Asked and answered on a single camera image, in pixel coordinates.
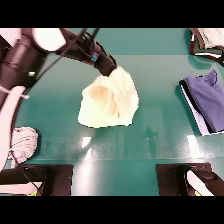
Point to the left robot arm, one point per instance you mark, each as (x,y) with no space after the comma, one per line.
(20,63)

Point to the pale lavender garment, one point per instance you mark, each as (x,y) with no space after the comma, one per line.
(198,120)

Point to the dark green garment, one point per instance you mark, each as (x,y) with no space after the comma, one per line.
(198,46)

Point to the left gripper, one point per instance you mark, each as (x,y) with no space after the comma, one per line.
(106,64)

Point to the red garment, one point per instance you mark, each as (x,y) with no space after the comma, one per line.
(192,43)

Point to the white patterned garment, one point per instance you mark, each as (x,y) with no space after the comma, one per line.
(25,143)

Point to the blue T-shirt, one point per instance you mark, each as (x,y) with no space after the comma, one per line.
(210,100)

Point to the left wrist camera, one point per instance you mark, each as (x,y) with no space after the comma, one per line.
(87,42)

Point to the cream garment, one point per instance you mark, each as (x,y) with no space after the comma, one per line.
(106,100)

